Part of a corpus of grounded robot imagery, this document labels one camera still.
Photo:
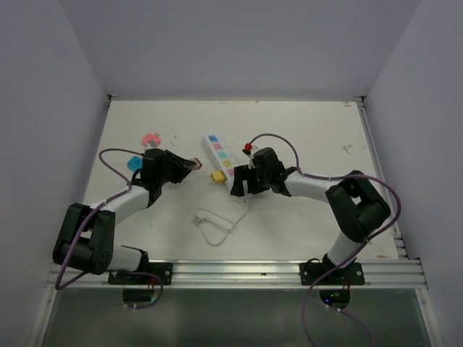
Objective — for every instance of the yellow plug adapter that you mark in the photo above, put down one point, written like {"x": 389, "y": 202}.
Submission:
{"x": 218, "y": 176}

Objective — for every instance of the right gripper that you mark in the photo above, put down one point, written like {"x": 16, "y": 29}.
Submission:
{"x": 241, "y": 173}

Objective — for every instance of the pink plug adapter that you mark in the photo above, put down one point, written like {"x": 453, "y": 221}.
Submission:
{"x": 151, "y": 140}

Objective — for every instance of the white power strip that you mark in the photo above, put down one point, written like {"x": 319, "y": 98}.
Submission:
{"x": 222, "y": 157}

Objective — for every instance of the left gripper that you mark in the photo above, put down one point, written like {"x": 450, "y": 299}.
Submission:
{"x": 182, "y": 166}

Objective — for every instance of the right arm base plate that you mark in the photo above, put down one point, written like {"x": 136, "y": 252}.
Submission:
{"x": 329, "y": 273}

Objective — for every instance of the brown plug adapter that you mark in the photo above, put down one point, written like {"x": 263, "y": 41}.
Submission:
{"x": 197, "y": 165}

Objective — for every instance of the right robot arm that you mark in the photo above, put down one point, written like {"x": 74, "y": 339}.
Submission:
{"x": 357, "y": 206}

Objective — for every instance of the aluminium rail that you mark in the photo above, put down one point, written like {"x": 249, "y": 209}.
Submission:
{"x": 387, "y": 195}
{"x": 286, "y": 274}

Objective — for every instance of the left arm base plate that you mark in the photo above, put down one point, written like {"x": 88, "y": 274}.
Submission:
{"x": 154, "y": 273}

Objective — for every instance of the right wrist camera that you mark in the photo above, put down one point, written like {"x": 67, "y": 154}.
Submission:
{"x": 251, "y": 151}

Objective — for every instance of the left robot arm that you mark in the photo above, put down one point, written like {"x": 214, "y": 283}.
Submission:
{"x": 86, "y": 240}

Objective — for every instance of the blue plug adapter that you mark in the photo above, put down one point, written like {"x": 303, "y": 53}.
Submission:
{"x": 135, "y": 163}

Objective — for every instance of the aluminium right side rail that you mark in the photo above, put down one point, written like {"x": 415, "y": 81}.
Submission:
{"x": 387, "y": 195}

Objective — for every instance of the aluminium front rail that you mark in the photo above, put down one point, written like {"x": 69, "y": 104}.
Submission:
{"x": 286, "y": 274}

